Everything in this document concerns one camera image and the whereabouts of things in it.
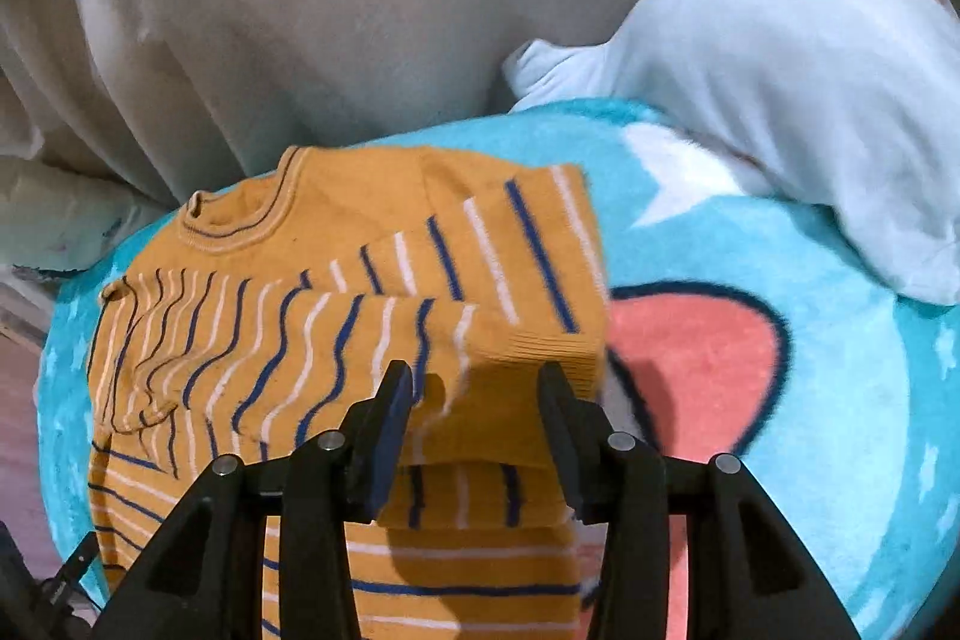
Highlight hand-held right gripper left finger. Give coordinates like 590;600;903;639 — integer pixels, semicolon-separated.
91;360;415;640

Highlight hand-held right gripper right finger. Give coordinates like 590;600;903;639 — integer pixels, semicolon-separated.
538;361;863;640

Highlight orange striped knit sweater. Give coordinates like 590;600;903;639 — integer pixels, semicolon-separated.
86;145;610;640

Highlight blue cartoon printed blanket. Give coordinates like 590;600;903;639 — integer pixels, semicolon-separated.
36;98;960;640

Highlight light blue plush pillow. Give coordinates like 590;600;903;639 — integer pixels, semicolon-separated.
501;0;960;305

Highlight beige cloth sheet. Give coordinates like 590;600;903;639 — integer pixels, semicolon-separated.
0;0;960;270

